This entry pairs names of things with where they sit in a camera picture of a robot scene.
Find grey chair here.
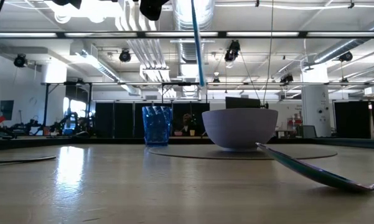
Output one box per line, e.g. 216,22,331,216
298,124,317,139

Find light blue straw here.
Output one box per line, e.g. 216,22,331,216
190,0,207,88

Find silver ceiling duct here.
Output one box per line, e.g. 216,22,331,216
172,0,217,63
301,15,374,68

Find round beige placemat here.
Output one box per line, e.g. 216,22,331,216
147,143,339,161

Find black aluminium rig frame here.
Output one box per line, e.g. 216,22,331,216
0,30,374,39

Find black ceiling spot lamp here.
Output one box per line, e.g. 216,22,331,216
13,53,28,68
338,51,354,62
118,49,132,63
223,39,241,62
279,73,295,84

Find black partition panels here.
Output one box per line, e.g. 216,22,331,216
334,101,372,139
95,101,211,139

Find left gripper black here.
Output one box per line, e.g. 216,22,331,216
139,0,170,21

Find blue patterned cup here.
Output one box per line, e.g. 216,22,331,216
141,105,173,147

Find lavender bowl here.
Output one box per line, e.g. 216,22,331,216
201,108,279,152

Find iridescent spoon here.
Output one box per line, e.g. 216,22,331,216
255,142,374,192

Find background robot station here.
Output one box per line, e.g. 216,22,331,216
11,111,94,138

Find white round column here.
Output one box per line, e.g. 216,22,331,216
301,63,330,138

